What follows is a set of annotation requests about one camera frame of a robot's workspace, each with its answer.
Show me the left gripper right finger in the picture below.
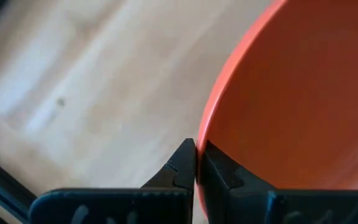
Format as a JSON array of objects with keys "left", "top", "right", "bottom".
[{"left": 197, "top": 139, "right": 358, "bottom": 224}]

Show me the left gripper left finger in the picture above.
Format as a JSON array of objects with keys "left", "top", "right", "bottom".
[{"left": 29, "top": 138, "right": 197, "bottom": 224}]

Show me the orange plate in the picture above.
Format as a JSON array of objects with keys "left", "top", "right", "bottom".
[{"left": 196, "top": 0, "right": 358, "bottom": 218}]

